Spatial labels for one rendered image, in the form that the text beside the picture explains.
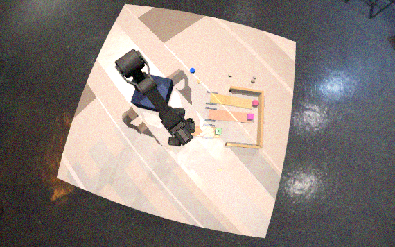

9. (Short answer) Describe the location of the green cube with black x marks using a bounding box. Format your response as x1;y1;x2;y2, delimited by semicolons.
215;128;222;135

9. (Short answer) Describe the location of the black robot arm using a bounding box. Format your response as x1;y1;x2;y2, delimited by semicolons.
114;49;195;146

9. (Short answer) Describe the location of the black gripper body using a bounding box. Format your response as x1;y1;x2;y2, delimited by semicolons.
168;108;185;147

